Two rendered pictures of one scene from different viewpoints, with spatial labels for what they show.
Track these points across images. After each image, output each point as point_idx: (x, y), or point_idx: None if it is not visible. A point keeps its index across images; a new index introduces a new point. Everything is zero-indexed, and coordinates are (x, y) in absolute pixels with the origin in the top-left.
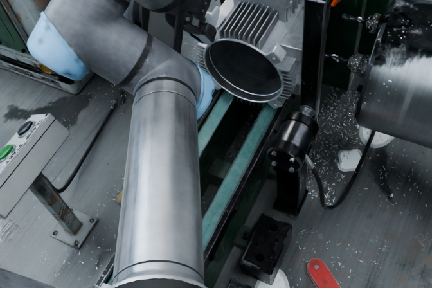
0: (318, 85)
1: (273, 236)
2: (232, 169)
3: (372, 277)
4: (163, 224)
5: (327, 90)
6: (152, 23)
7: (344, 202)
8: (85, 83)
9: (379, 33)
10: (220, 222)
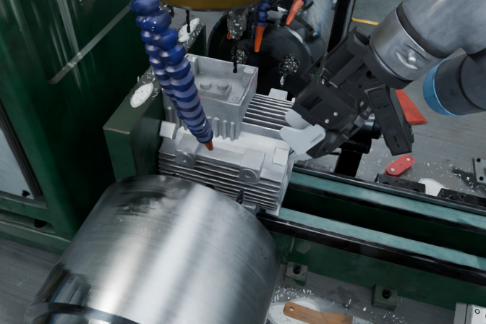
0: None
1: (394, 184)
2: (364, 197)
3: (380, 145)
4: None
5: None
6: (395, 107)
7: (326, 159)
8: None
9: (300, 22)
10: (424, 196)
